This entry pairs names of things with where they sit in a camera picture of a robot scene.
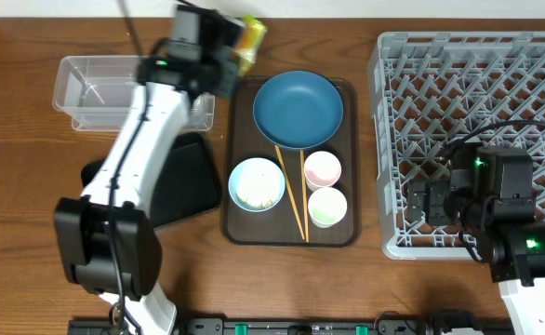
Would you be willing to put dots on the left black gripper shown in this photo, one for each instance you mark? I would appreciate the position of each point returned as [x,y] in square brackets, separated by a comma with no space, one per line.
[226,65]

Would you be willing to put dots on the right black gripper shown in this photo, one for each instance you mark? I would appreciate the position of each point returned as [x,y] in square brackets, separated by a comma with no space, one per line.
[437,193]

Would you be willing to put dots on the yellow green snack wrapper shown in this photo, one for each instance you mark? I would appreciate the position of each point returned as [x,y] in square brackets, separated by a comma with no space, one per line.
[250,41]

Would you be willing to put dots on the pale green plastic cup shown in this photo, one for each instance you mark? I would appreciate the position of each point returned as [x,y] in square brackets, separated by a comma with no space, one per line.
[327,206]

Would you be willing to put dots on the pink plastic cup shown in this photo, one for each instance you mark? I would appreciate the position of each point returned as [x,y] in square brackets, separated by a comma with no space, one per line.
[322,169]

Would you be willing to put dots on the light blue bowl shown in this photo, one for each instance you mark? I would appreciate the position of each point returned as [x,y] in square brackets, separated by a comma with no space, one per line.
[256,184]

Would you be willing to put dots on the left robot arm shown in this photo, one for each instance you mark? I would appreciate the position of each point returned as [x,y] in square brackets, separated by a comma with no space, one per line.
[107,244]

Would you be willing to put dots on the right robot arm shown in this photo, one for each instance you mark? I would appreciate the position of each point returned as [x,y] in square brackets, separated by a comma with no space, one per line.
[488,194]

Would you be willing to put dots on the grey dishwasher rack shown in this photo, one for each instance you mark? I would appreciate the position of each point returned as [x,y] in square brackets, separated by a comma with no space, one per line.
[429,88]

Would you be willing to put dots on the clear plastic waste bin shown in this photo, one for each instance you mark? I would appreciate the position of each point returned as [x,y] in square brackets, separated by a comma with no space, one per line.
[97,92]

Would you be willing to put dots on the dark blue plate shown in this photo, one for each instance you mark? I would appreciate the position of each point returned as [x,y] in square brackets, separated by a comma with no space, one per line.
[298,110]

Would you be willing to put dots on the right wooden chopstick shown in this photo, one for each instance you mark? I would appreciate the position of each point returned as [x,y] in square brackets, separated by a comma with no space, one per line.
[304,196]

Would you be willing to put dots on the wooden chopstick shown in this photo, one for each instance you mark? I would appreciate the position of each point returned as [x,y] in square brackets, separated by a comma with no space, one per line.
[290,191]
[304,196]

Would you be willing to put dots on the left wooden chopstick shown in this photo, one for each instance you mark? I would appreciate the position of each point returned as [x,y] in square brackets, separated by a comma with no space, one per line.
[290,191]

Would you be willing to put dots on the black plastic tray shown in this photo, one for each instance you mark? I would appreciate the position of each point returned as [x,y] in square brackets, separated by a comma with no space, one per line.
[189,181]

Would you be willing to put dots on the brown serving tray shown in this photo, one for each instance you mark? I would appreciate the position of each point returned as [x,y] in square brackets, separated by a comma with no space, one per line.
[292,180]

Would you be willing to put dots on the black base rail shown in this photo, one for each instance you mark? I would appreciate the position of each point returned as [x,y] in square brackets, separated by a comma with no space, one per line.
[444,325]

